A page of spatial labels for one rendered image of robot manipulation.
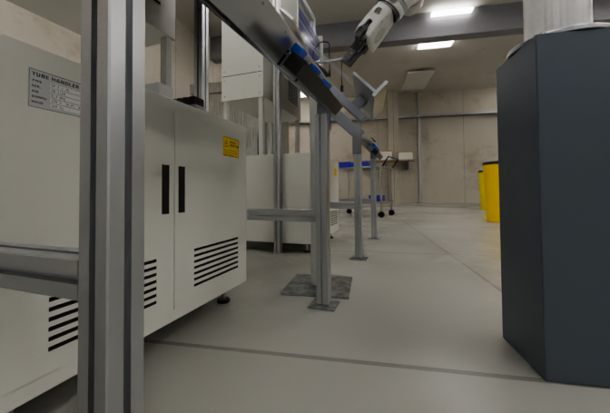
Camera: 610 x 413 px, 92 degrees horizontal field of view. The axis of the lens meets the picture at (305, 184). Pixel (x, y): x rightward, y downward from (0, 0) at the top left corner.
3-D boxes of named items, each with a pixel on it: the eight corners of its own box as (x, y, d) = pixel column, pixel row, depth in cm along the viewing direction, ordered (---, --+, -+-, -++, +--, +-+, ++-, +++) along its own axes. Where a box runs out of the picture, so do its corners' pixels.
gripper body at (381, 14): (398, 4, 75) (369, 41, 77) (400, 24, 85) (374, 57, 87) (377, -10, 77) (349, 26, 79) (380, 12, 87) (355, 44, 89)
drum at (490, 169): (537, 224, 320) (536, 159, 321) (492, 223, 329) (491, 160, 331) (516, 220, 364) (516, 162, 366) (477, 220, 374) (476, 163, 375)
